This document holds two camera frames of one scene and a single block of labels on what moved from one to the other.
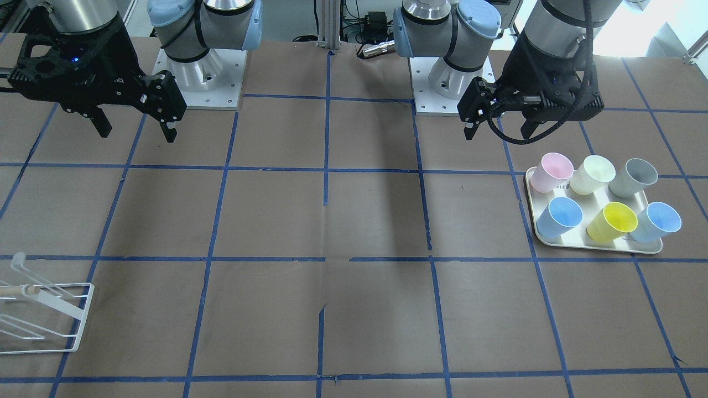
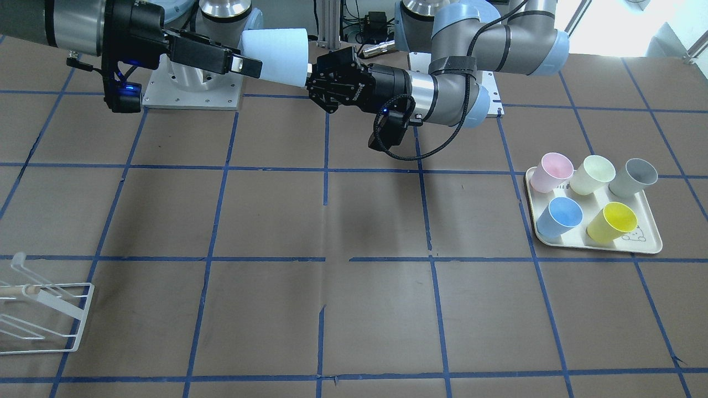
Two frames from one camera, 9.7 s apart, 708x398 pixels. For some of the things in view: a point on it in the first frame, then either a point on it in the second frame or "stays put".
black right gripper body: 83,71 -> 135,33
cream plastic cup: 593,173 stays put
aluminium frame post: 329,24 stays put
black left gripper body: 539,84 -> 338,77
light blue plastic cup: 655,222 -> 284,52
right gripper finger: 169,130 -> 247,66
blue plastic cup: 559,217 stays put
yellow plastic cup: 615,219 stays put
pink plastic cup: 551,172 stays put
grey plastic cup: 631,178 stays put
